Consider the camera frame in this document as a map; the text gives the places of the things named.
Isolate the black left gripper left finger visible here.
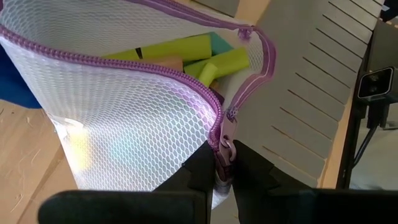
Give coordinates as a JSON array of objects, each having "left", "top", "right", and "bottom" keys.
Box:
[{"left": 154, "top": 141, "right": 217, "bottom": 224}]

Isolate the teal wooden block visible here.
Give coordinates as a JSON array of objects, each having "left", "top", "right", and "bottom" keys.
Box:
[{"left": 207, "top": 32, "right": 234, "bottom": 56}]

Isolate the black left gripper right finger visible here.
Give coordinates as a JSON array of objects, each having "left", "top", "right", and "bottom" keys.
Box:
[{"left": 231, "top": 139, "right": 313, "bottom": 224}]

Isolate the long grey slotted divider board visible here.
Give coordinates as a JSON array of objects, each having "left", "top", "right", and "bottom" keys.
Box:
[{"left": 211, "top": 0, "right": 386, "bottom": 224}]

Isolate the natural wooden block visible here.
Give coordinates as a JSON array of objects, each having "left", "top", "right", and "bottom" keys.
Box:
[{"left": 146, "top": 56, "right": 184, "bottom": 73}]

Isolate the small black camera box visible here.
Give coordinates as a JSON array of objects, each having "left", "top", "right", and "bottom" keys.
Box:
[{"left": 356, "top": 66, "right": 398, "bottom": 130}]

